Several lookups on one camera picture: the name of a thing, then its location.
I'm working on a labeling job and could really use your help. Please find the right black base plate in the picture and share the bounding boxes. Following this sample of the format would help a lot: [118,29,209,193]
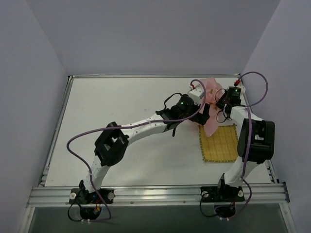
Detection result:
[199,186,245,219]

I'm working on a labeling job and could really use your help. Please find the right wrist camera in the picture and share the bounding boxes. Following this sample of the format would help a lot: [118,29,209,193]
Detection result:
[234,79,246,95]

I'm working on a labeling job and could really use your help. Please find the yellow woven bamboo mat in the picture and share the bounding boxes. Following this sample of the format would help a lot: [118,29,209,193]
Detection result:
[199,124,238,163]

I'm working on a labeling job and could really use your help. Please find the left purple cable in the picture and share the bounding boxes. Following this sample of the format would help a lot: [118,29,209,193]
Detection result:
[66,79,207,221]

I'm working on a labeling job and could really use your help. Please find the aluminium front rail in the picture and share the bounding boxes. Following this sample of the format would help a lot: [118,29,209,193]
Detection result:
[26,183,290,207]

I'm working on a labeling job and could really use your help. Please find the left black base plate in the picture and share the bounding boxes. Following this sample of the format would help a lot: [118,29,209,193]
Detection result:
[67,188,115,222]

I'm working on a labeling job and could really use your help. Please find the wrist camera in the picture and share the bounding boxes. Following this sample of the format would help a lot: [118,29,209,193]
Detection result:
[234,79,246,95]
[187,84,204,102]

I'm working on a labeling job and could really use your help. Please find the purple cable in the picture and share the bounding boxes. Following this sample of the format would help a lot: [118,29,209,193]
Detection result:
[199,71,269,220]
[66,79,207,221]

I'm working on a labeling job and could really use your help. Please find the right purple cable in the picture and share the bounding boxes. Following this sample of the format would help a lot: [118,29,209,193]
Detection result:
[199,71,269,220]

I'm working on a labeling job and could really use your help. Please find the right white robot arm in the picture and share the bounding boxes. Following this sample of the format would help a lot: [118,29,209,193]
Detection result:
[216,86,275,200]

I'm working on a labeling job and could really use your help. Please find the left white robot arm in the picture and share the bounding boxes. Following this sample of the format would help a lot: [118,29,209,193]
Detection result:
[79,90,209,203]

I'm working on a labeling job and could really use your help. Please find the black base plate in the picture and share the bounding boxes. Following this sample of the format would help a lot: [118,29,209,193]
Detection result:
[67,188,115,222]
[199,186,245,219]

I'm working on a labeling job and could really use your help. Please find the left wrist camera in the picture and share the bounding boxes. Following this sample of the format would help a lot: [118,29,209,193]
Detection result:
[187,84,204,102]

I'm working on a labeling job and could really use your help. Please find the pink plastic bag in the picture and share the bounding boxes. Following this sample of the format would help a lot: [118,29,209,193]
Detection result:
[198,78,224,137]

